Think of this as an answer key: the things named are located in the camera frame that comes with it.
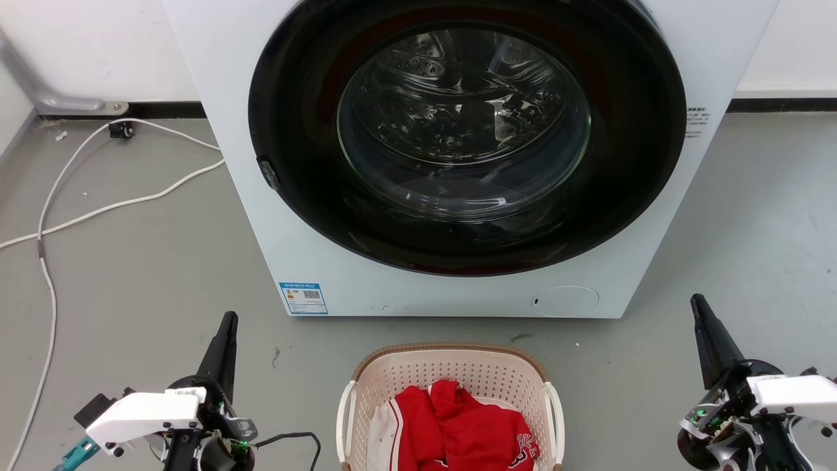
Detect right gripper body dark round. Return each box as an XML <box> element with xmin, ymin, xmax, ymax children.
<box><xmin>676</xmin><ymin>359</ymin><xmax>785</xmax><ymax>471</ymax></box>

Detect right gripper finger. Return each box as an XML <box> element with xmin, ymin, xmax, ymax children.
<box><xmin>698</xmin><ymin>294</ymin><xmax>747</xmax><ymax>379</ymax></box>
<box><xmin>691</xmin><ymin>294</ymin><xmax>726</xmax><ymax>391</ymax></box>

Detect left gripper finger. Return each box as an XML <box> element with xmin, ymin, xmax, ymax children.
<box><xmin>220</xmin><ymin>312</ymin><xmax>239</xmax><ymax>404</ymax></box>
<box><xmin>196</xmin><ymin>311</ymin><xmax>231</xmax><ymax>391</ymax></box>

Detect left gripper body dark round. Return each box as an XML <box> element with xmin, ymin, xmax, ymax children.
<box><xmin>165</xmin><ymin>375</ymin><xmax>258</xmax><ymax>471</ymax></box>

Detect beige perforated laundry basket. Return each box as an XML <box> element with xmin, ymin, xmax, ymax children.
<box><xmin>336</xmin><ymin>341</ymin><xmax>566</xmax><ymax>471</ymax></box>

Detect blue energy label sticker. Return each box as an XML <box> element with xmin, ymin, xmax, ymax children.
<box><xmin>279</xmin><ymin>282</ymin><xmax>329</xmax><ymax>315</ymax></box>

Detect white front-load washing machine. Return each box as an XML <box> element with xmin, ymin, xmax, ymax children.
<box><xmin>162</xmin><ymin>0</ymin><xmax>781</xmax><ymax>319</ymax></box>

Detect round white filter cover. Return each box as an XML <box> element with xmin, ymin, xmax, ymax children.
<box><xmin>530</xmin><ymin>285</ymin><xmax>600</xmax><ymax>318</ymax></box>

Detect white garment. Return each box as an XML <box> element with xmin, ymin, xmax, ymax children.
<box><xmin>366</xmin><ymin>396</ymin><xmax>403</xmax><ymax>471</ymax></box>

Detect black round washer door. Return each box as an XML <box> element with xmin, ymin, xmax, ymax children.
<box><xmin>248</xmin><ymin>0</ymin><xmax>687</xmax><ymax>277</ymax></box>

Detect red jersey garment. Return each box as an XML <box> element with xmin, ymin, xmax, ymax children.
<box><xmin>394</xmin><ymin>379</ymin><xmax>541</xmax><ymax>471</ymax></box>

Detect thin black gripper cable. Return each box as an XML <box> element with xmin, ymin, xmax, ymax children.
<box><xmin>252</xmin><ymin>432</ymin><xmax>322</xmax><ymax>471</ymax></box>

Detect teal cable connector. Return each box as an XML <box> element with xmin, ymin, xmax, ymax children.
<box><xmin>54</xmin><ymin>437</ymin><xmax>101</xmax><ymax>471</ymax></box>

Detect thick white floor cable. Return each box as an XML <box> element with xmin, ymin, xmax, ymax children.
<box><xmin>0</xmin><ymin>158</ymin><xmax>226</xmax><ymax>251</ymax></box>

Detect thin white floor cable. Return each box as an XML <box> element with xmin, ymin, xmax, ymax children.
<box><xmin>5</xmin><ymin>118</ymin><xmax>222</xmax><ymax>471</ymax></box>

